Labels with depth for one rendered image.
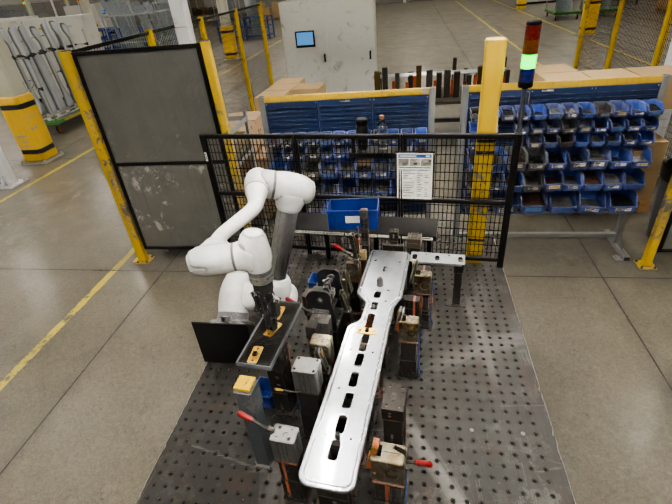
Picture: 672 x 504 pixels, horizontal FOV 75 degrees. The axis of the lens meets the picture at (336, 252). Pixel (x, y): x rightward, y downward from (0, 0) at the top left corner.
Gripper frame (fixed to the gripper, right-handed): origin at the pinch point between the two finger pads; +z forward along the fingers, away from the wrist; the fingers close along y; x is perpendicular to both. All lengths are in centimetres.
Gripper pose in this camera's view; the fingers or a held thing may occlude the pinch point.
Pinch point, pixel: (271, 322)
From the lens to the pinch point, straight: 176.4
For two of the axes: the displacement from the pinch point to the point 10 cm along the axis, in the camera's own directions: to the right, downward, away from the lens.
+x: 4.8, -5.1, 7.2
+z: 0.8, 8.4, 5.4
